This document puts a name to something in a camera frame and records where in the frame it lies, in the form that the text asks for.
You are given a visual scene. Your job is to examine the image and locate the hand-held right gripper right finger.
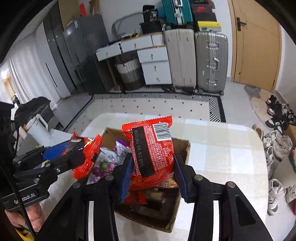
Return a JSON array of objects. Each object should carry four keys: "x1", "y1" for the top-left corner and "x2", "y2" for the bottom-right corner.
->
[{"x1": 174, "y1": 153, "x2": 274, "y2": 241}]

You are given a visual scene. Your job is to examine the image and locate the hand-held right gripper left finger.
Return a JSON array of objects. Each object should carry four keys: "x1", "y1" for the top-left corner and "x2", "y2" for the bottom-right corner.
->
[{"x1": 35, "y1": 152, "x2": 136, "y2": 241}]

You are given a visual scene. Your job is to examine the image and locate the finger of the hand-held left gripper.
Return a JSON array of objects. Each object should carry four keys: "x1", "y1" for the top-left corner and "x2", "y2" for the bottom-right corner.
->
[
  {"x1": 13, "y1": 151, "x2": 85, "y2": 186},
  {"x1": 14, "y1": 140, "x2": 71, "y2": 164}
]

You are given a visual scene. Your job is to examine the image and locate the red chip bag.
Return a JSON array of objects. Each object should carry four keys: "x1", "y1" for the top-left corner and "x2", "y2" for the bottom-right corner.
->
[{"x1": 62, "y1": 133, "x2": 103, "y2": 180}]

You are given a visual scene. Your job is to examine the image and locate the purple candy bag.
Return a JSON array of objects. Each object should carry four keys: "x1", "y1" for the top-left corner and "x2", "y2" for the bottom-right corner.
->
[{"x1": 87, "y1": 139, "x2": 132, "y2": 184}]

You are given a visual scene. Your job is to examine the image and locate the red snack packet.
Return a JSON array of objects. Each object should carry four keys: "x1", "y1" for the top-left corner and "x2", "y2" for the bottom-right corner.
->
[{"x1": 122, "y1": 115, "x2": 175, "y2": 189}]

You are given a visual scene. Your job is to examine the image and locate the brown cardboard box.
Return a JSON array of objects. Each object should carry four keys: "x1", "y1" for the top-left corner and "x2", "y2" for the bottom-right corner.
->
[{"x1": 99, "y1": 127, "x2": 191, "y2": 233}]

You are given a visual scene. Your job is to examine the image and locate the person's left hand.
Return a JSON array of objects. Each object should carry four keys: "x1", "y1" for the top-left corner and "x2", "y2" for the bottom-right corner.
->
[{"x1": 5, "y1": 200, "x2": 44, "y2": 232}]

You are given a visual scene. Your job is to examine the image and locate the black cloth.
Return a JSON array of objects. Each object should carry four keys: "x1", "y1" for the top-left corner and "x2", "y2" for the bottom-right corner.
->
[{"x1": 14, "y1": 97, "x2": 52, "y2": 123}]

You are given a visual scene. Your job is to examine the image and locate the black white patterned rug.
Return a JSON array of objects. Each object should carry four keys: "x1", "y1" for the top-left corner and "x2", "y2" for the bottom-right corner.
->
[{"x1": 63, "y1": 92, "x2": 226, "y2": 133}]

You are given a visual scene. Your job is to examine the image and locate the white curtain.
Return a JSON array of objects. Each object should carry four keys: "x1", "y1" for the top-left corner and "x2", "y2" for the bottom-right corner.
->
[{"x1": 0, "y1": 44, "x2": 50, "y2": 105}]

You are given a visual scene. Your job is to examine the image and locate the white cabinet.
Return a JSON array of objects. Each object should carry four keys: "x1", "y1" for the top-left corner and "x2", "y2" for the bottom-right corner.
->
[{"x1": 35, "y1": 22, "x2": 71, "y2": 99}]

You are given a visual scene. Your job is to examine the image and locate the scattered pile of shoes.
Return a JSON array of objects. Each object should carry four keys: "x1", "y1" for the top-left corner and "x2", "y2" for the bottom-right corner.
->
[{"x1": 252, "y1": 95, "x2": 296, "y2": 216}]

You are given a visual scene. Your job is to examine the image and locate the white trash bin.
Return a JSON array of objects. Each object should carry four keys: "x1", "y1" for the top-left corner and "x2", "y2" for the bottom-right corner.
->
[{"x1": 273, "y1": 145, "x2": 296, "y2": 188}]

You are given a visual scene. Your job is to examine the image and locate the woven laundry basket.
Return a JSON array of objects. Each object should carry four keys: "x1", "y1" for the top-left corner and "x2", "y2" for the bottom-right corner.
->
[{"x1": 115, "y1": 58, "x2": 145, "y2": 91}]

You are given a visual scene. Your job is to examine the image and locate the beige grey doormat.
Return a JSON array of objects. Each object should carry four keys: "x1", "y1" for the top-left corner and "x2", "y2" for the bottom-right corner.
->
[{"x1": 245, "y1": 85, "x2": 285, "y2": 126}]

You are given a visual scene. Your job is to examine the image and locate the grey refrigerator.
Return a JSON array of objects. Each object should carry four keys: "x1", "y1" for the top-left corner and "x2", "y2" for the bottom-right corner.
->
[{"x1": 63, "y1": 14, "x2": 111, "y2": 93}]

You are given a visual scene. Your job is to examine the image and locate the dark glass cabinet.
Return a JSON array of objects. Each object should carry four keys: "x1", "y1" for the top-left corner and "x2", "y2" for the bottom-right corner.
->
[{"x1": 43, "y1": 0, "x2": 80, "y2": 90}]

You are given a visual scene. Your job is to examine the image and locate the silver suitcase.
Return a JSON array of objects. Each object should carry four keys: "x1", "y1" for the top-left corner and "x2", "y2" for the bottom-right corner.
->
[{"x1": 195, "y1": 31, "x2": 229, "y2": 95}]

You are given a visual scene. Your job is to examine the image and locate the beige suitcase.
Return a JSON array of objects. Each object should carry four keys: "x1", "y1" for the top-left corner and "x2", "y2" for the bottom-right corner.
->
[{"x1": 165, "y1": 28, "x2": 197, "y2": 92}]

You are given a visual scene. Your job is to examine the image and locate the white drawer desk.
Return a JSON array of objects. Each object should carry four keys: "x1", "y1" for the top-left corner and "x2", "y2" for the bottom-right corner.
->
[{"x1": 96, "y1": 32, "x2": 173, "y2": 93}]

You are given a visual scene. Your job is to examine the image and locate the grey oval hoop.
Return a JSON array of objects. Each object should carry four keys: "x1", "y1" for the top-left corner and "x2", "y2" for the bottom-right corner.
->
[{"x1": 112, "y1": 11, "x2": 145, "y2": 39}]

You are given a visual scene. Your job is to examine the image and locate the cardboard sheet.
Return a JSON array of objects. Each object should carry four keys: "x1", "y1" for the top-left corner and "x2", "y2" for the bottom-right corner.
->
[{"x1": 89, "y1": 0, "x2": 100, "y2": 15}]

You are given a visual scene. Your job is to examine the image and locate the black bag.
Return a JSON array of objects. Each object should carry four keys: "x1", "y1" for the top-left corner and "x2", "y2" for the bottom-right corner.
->
[{"x1": 139, "y1": 21, "x2": 162, "y2": 35}]

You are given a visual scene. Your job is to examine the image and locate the wooden door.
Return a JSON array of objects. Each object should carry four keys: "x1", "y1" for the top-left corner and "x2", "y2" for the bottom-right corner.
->
[{"x1": 228, "y1": 0, "x2": 282, "y2": 92}]

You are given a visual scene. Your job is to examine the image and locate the yellow black shoe box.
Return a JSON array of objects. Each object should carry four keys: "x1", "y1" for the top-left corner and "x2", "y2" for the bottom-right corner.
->
[{"x1": 195, "y1": 21, "x2": 222, "y2": 32}]

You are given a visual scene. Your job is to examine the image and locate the dark red shoe box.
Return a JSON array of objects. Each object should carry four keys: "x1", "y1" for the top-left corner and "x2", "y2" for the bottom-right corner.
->
[{"x1": 193, "y1": 11, "x2": 218, "y2": 22}]

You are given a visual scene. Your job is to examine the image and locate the teal suitcase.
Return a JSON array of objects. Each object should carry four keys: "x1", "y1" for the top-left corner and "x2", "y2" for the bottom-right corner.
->
[{"x1": 161, "y1": 0, "x2": 193, "y2": 25}]

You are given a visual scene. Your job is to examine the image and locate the black labelled box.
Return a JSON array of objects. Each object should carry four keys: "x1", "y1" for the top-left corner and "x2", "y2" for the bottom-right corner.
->
[{"x1": 142, "y1": 5, "x2": 162, "y2": 22}]

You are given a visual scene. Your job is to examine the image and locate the red logo shoe box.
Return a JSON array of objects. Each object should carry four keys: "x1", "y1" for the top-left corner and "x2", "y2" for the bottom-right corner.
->
[{"x1": 191, "y1": 5, "x2": 216, "y2": 14}]

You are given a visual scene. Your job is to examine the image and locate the dark door handle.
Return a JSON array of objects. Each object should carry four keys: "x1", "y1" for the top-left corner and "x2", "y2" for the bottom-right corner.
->
[{"x1": 236, "y1": 17, "x2": 247, "y2": 32}]

